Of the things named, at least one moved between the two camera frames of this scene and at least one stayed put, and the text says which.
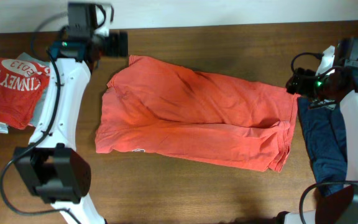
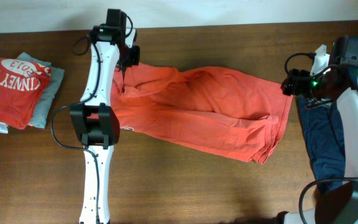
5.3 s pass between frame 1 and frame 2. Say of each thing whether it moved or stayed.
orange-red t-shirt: moved
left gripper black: moved
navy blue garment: stayed
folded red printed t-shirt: stayed
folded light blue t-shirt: stayed
